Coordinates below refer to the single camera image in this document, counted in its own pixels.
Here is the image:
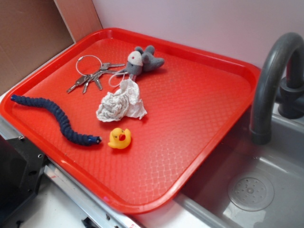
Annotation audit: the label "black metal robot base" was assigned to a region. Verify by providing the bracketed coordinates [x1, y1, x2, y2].
[0, 137, 46, 226]

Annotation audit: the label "red plastic tray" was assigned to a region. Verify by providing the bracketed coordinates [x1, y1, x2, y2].
[0, 28, 260, 214]

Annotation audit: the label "crumpled white paper towel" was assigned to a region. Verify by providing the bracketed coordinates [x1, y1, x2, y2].
[96, 79, 147, 123]

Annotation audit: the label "yellow rubber duck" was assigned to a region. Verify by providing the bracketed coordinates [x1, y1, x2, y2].
[108, 128, 132, 149]

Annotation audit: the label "grey plush mouse toy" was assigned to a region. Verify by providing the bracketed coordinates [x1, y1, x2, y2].
[108, 45, 165, 87]

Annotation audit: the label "grey plastic sink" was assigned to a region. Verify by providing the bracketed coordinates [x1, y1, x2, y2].
[176, 111, 304, 228]

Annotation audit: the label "sink drain strainer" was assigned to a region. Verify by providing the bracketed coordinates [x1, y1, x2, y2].
[228, 172, 275, 211]

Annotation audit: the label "grey curved faucet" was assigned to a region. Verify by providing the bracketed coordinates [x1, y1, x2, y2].
[249, 32, 304, 145]

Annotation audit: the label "brown cardboard panel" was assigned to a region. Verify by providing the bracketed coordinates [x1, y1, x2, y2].
[0, 0, 102, 94]

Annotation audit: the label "blue braided rope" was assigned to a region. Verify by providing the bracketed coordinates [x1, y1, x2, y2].
[10, 94, 103, 146]

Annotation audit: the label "silver keys on ring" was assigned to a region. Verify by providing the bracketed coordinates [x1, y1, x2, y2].
[66, 55, 125, 94]

